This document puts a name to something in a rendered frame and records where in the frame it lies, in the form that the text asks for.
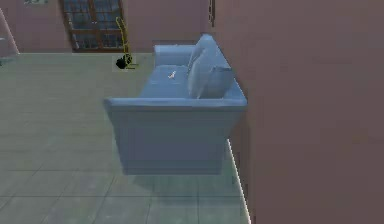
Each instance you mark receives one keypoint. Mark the blue sofa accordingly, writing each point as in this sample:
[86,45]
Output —
[173,133]

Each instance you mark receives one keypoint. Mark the blue sofa cushion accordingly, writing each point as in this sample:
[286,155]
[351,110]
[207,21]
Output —
[218,83]

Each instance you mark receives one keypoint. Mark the small white object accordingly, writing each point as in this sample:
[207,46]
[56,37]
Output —
[172,75]

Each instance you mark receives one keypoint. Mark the brown framed glass door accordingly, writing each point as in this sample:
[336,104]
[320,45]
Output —
[93,25]

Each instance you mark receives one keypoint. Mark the dark framed wall picture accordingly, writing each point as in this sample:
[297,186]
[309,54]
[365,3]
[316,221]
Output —
[212,11]

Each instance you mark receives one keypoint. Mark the pale framed wall picture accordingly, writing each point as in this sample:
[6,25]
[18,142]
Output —
[35,1]

